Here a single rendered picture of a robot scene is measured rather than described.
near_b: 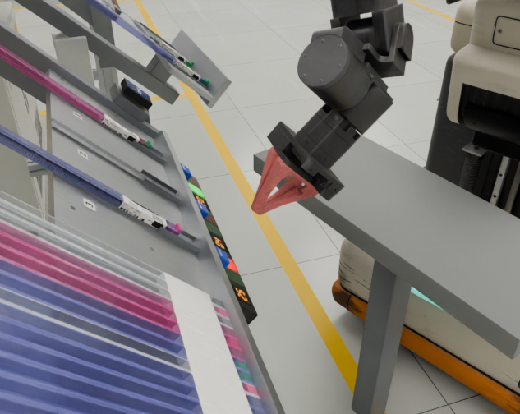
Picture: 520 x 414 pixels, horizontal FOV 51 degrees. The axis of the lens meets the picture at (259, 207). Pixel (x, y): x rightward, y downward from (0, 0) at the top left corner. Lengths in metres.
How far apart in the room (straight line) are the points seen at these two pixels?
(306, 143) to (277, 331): 0.98
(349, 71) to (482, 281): 0.42
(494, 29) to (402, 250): 0.46
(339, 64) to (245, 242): 1.33
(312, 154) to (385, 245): 0.30
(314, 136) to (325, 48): 0.10
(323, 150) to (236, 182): 1.54
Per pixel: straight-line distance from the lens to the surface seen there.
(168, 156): 0.83
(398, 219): 0.94
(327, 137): 0.62
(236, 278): 0.72
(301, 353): 1.49
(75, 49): 1.12
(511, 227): 0.98
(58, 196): 0.55
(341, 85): 0.56
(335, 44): 0.57
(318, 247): 1.82
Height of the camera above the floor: 1.13
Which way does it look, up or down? 35 degrees down
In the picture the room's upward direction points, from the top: straight up
